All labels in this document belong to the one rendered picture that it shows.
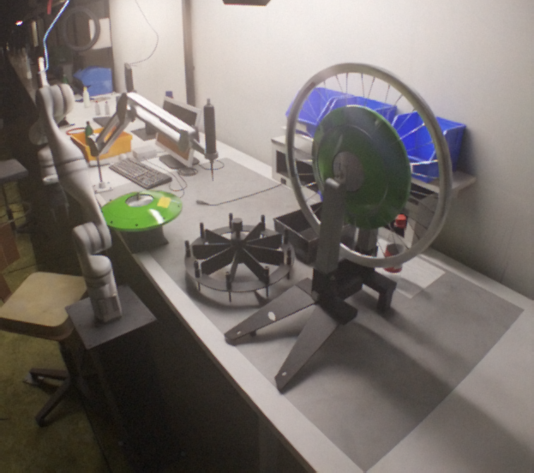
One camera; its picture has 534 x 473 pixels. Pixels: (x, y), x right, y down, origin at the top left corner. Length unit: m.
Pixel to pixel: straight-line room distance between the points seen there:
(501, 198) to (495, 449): 0.80
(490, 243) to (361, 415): 0.81
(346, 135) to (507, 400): 0.76
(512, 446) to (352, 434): 0.36
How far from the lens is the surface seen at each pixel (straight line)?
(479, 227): 1.55
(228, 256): 1.33
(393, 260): 1.05
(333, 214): 1.01
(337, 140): 1.02
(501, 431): 1.08
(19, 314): 1.93
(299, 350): 1.06
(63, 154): 1.22
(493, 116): 1.43
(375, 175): 0.97
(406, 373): 1.12
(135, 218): 1.45
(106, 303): 1.33
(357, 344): 1.16
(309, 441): 0.96
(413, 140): 1.57
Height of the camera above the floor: 1.73
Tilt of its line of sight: 24 degrees down
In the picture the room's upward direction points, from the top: 1 degrees counter-clockwise
